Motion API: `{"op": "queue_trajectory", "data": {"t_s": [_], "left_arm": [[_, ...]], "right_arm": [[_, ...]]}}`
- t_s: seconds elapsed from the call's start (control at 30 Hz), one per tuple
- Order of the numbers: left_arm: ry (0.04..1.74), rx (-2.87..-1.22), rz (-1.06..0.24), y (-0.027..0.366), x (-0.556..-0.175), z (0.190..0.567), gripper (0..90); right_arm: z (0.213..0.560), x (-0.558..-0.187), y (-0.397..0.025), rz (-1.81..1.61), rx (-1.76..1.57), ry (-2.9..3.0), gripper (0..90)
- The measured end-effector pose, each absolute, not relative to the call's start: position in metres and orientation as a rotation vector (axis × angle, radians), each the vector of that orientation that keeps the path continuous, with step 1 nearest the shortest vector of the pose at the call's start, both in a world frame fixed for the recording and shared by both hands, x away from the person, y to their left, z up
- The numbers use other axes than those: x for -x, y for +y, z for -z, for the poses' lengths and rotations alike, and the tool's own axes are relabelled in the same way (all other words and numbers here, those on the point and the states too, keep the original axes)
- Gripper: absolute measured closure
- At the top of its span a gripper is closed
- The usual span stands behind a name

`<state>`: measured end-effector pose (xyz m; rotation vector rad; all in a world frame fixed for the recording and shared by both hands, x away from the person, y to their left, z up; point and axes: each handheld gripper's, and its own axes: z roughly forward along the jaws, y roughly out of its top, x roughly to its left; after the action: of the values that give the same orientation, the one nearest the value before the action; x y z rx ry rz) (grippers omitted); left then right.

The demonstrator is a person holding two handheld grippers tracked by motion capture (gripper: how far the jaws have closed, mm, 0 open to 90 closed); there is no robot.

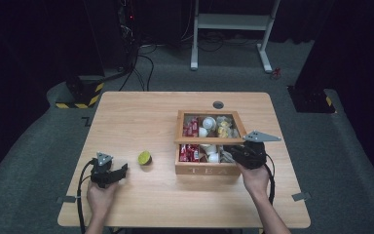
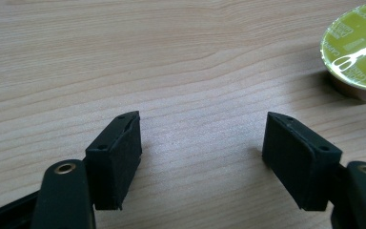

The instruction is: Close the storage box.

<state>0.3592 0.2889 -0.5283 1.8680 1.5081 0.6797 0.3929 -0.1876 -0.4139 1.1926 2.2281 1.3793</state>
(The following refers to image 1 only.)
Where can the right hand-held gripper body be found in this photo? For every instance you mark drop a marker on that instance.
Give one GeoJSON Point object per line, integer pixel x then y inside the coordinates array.
{"type": "Point", "coordinates": [251, 154]}

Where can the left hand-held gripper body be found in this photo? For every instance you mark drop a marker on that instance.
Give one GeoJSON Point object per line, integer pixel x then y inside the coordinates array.
{"type": "Point", "coordinates": [102, 174]}

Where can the clear-wrapped pale packet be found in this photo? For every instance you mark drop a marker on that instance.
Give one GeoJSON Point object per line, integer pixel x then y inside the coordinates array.
{"type": "Point", "coordinates": [226, 158]}

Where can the green lime half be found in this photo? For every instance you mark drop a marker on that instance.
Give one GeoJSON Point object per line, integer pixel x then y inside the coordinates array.
{"type": "Point", "coordinates": [145, 158]}

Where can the wooden box with glass lid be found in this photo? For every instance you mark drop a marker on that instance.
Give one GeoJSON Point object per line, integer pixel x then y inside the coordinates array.
{"type": "Point", "coordinates": [207, 169]}

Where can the person's left hand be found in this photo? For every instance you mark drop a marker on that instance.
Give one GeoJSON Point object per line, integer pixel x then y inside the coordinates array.
{"type": "Point", "coordinates": [100, 198]}

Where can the person's right hand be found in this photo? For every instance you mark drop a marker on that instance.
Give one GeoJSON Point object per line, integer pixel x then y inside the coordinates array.
{"type": "Point", "coordinates": [256, 180]}

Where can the clear-wrapped yellow tea bag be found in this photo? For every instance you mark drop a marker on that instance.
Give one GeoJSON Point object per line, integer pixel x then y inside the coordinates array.
{"type": "Point", "coordinates": [224, 121]}
{"type": "Point", "coordinates": [223, 132]}

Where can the white capsule cup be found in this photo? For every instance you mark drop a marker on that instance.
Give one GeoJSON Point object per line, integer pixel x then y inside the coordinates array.
{"type": "Point", "coordinates": [209, 123]}
{"type": "Point", "coordinates": [203, 132]}
{"type": "Point", "coordinates": [213, 157]}
{"type": "Point", "coordinates": [210, 149]}

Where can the red sachet bundle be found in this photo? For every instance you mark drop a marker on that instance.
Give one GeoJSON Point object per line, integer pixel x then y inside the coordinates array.
{"type": "Point", "coordinates": [191, 127]}
{"type": "Point", "coordinates": [189, 153]}

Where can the round grey table grommet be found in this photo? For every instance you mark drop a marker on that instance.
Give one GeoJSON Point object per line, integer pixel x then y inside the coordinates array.
{"type": "Point", "coordinates": [218, 104]}

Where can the black yellow striped stand base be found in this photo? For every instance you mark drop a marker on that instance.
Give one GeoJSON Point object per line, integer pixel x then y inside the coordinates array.
{"type": "Point", "coordinates": [84, 94]}

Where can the black stand base yellow mark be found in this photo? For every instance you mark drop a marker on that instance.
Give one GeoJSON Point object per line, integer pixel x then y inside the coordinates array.
{"type": "Point", "coordinates": [311, 99]}

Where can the small red object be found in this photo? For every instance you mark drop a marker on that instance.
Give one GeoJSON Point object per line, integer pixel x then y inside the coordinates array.
{"type": "Point", "coordinates": [275, 73]}

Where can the white metal stand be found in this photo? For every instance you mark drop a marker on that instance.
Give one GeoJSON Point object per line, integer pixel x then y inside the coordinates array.
{"type": "Point", "coordinates": [232, 22]}

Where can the dark equipment rack red light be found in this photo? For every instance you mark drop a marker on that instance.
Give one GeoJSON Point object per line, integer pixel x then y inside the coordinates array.
{"type": "Point", "coordinates": [128, 29]}

